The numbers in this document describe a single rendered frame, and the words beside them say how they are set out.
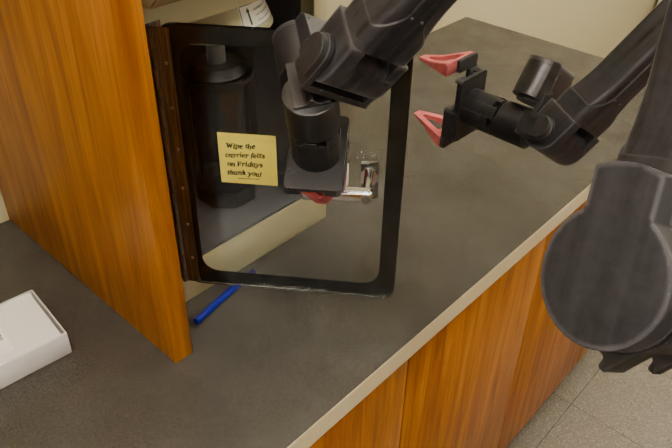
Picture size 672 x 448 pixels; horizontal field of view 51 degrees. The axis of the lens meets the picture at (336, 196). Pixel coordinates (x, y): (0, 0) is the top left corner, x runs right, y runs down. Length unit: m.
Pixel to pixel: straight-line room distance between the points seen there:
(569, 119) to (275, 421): 0.55
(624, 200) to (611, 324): 0.06
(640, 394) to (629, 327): 2.02
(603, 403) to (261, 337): 1.47
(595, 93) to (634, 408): 1.51
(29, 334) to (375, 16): 0.68
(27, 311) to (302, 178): 0.50
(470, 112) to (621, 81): 0.22
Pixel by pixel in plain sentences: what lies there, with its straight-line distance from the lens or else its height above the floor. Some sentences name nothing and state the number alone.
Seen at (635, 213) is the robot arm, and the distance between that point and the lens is 0.38.
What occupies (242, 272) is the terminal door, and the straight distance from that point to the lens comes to 1.03.
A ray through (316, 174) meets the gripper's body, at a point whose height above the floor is 1.27.
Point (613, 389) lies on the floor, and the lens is 2.38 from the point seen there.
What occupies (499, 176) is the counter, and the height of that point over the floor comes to 0.94.
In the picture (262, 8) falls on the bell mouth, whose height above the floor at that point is 1.34.
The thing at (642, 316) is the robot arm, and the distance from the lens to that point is 0.37.
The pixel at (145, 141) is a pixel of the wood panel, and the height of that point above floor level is 1.29.
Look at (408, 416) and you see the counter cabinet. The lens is 1.29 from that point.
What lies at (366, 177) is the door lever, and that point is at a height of 1.21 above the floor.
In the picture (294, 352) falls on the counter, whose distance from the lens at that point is 1.02.
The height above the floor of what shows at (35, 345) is 0.98.
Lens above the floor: 1.69
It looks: 35 degrees down
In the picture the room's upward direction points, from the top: 1 degrees clockwise
